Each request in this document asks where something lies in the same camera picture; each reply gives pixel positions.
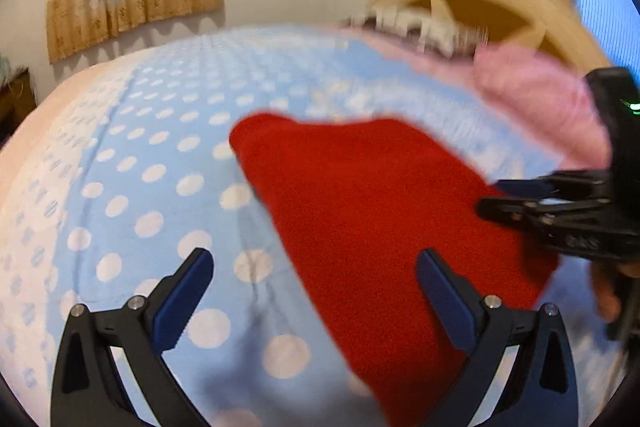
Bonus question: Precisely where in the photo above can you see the pink and blue dotted blanket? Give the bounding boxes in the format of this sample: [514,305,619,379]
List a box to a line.
[0,23,631,427]

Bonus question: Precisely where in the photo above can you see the brown wooden cabinet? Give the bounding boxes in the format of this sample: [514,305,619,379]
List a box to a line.
[0,66,37,144]

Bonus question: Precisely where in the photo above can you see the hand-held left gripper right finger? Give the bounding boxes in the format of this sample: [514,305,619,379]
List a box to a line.
[416,249,581,427]

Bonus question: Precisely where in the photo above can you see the cream wooden headboard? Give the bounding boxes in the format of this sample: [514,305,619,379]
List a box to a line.
[369,0,617,74]

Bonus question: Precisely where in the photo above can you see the person's right hand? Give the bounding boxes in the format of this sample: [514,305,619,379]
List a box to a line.
[591,261,622,324]

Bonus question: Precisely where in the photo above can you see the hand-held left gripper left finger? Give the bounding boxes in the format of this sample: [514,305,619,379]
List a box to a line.
[50,248,216,427]

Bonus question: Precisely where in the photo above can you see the red knit garment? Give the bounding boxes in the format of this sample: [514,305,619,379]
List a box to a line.
[229,112,562,427]

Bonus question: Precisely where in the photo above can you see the pink cloth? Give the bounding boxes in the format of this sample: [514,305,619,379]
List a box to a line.
[472,44,617,170]

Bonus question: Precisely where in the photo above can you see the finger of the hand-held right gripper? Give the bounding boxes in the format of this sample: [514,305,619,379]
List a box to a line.
[476,200,610,259]
[499,170,612,201]

